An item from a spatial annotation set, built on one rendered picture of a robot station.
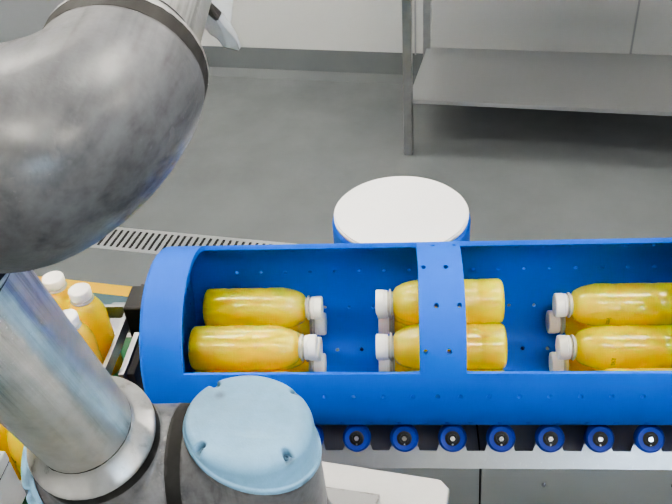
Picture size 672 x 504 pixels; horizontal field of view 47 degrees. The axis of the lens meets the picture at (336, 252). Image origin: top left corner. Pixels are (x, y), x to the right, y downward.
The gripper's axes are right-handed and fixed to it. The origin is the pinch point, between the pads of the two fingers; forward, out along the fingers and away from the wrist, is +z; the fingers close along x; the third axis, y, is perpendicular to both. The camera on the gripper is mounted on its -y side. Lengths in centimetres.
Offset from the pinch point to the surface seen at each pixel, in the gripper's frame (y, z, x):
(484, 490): -29, 64, -41
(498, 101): 183, 214, -9
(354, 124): 189, 248, 67
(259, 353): -22.6, 38.8, -6.7
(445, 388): -22, 40, -35
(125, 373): -28, 45, 17
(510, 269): 5, 52, -40
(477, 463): -26, 60, -39
